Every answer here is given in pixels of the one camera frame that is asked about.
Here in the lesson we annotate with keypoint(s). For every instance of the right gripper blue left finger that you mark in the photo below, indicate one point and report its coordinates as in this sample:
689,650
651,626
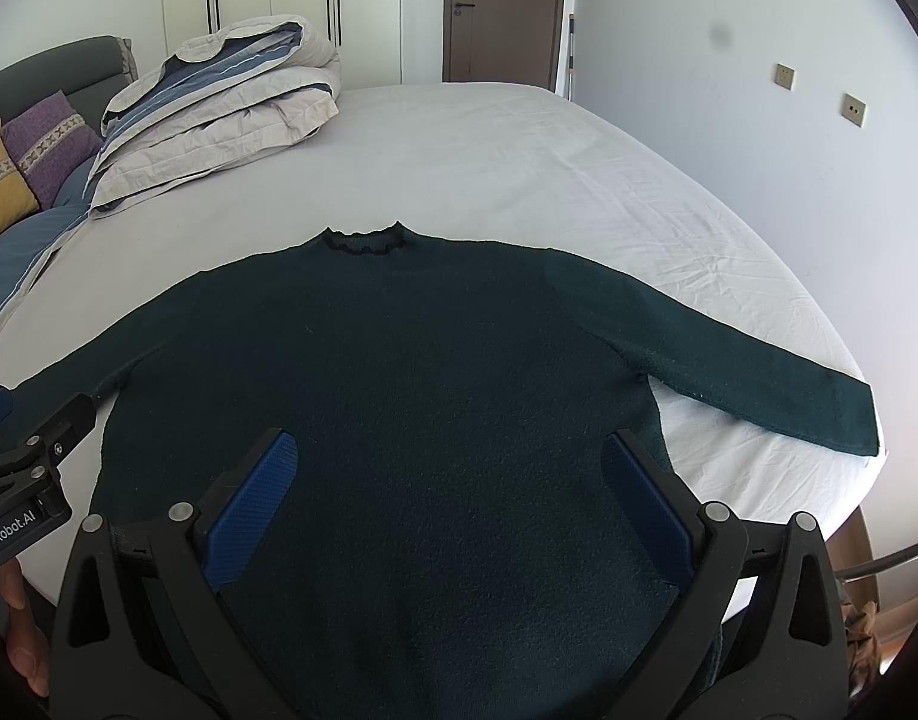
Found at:
239,506

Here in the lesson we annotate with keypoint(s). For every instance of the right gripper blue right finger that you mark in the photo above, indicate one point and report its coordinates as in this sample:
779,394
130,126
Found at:
686,541

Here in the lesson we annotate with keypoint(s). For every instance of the dark green knit sweater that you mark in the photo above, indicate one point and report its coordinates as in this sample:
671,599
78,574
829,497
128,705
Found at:
449,547

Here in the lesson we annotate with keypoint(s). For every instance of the person's left hand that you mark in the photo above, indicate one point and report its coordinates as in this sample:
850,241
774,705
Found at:
25,644

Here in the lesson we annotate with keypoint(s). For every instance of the purple patterned cushion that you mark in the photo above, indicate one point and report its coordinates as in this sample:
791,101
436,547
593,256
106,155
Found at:
47,143

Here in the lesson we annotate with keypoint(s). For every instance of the grey upholstered headboard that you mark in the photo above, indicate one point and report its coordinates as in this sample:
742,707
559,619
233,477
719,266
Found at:
90,72

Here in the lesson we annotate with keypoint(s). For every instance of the white bed sheet mattress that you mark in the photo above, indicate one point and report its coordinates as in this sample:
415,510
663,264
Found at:
508,164

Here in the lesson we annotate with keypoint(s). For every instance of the folded beige blue duvet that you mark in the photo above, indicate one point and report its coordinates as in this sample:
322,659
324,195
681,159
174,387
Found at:
219,101

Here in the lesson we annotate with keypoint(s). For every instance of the brown wooden door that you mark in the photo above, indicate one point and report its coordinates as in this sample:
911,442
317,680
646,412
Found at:
508,41

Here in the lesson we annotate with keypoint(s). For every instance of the lower wall socket plate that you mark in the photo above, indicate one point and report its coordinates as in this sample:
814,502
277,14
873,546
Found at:
853,110

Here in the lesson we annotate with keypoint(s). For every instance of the wall socket plate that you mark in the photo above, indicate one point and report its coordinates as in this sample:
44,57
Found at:
784,76
853,110

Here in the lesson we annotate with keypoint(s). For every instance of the upper wall socket plate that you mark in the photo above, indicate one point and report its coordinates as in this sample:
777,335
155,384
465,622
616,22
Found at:
784,76

